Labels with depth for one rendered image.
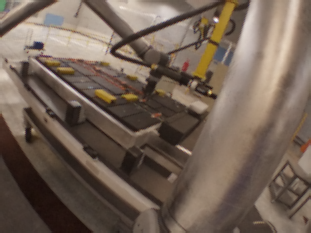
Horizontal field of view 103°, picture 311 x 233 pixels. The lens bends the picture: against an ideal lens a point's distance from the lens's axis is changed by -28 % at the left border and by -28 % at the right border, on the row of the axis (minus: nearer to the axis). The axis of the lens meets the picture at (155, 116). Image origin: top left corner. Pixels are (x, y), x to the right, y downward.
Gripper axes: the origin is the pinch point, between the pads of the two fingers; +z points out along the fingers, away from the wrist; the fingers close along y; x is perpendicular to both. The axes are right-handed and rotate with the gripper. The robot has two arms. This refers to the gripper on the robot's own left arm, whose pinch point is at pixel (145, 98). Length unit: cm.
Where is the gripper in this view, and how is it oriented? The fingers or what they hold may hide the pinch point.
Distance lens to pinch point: 140.3
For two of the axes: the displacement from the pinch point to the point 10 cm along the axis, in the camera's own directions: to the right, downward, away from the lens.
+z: -3.8, 8.6, 3.5
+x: -4.4, 1.6, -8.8
